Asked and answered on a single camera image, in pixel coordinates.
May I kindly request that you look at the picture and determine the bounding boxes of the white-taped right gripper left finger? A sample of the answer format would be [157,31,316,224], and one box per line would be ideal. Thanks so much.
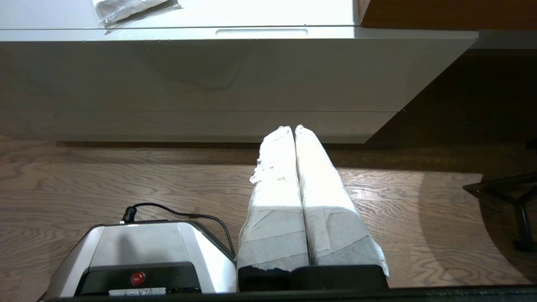
[237,126,309,271]

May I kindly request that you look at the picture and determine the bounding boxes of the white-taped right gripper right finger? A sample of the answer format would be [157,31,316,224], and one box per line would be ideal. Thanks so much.
[295,125,389,275]

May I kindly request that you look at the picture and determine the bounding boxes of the white slippers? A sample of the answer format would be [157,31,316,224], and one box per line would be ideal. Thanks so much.
[93,0,182,25]

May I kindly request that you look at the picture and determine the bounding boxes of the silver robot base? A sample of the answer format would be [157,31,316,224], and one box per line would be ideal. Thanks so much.
[40,220,238,301]

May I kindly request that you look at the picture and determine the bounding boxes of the glossy white drawer cabinet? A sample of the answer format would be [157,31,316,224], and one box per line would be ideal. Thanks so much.
[0,0,479,144]

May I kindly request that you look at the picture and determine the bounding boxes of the brown wooden side cabinet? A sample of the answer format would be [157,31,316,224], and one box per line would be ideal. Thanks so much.
[359,0,537,31]

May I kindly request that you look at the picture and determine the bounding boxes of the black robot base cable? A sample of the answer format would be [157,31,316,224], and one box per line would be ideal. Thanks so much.
[121,203,236,257]

